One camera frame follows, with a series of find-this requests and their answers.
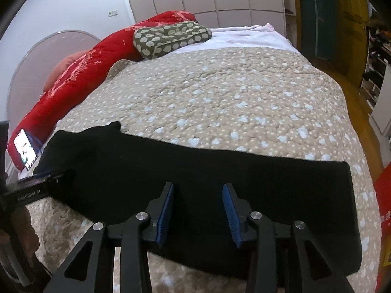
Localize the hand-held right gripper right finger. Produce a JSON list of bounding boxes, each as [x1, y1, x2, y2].
[[222, 183, 355, 293]]

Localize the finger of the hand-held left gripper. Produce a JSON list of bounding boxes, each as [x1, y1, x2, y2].
[[17, 169, 76, 187]]

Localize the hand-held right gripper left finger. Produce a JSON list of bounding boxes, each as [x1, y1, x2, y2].
[[43, 182, 175, 293]]

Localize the black pants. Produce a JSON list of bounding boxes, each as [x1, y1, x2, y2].
[[33, 121, 362, 284]]

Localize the person's left hand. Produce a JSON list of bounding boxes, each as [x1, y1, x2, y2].
[[18, 207, 40, 252]]

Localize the phone with lit screen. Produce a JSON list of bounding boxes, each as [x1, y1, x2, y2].
[[13, 127, 44, 172]]

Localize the pink pillow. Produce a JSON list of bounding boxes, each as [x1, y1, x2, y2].
[[43, 51, 90, 94]]

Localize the beige spotted bedspread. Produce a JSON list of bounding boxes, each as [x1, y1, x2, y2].
[[24, 47, 383, 293]]

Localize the red embroidered quilt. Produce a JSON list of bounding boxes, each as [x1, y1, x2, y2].
[[7, 10, 200, 171]]

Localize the grey arched headboard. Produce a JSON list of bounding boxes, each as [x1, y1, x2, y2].
[[6, 30, 103, 142]]

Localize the red cardboard box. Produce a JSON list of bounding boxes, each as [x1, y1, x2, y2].
[[373, 171, 391, 293]]

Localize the olive spotted pillow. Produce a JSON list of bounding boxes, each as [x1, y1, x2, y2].
[[133, 21, 213, 60]]

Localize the white bed sheet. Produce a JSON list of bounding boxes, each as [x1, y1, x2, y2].
[[179, 22, 301, 55]]

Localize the white shoe rack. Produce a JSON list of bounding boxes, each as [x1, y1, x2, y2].
[[360, 2, 391, 139]]

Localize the wooden door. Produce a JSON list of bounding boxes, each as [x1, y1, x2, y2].
[[293, 0, 374, 94]]

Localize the white open shelf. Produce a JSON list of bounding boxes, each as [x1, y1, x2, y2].
[[279, 0, 299, 42]]

